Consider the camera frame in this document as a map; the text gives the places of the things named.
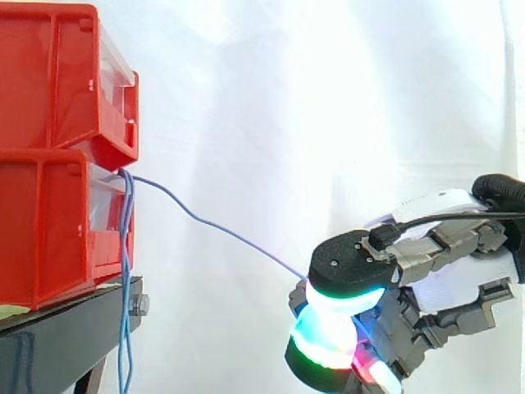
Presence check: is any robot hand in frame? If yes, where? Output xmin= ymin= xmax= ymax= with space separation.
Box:
xmin=283 ymin=187 xmax=521 ymax=394

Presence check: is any black stand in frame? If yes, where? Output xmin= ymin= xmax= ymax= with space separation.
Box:
xmin=0 ymin=275 xmax=150 ymax=394

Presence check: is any red plastic bin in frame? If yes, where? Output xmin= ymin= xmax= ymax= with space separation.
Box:
xmin=0 ymin=3 xmax=140 ymax=172
xmin=0 ymin=148 xmax=136 ymax=311

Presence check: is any thin black cable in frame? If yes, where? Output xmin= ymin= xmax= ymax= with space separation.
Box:
xmin=368 ymin=209 xmax=525 ymax=249

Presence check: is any black coiled cable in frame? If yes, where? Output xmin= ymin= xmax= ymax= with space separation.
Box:
xmin=471 ymin=173 xmax=525 ymax=214

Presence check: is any blue cable bundle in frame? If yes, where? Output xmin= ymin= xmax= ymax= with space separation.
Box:
xmin=116 ymin=167 xmax=137 ymax=394

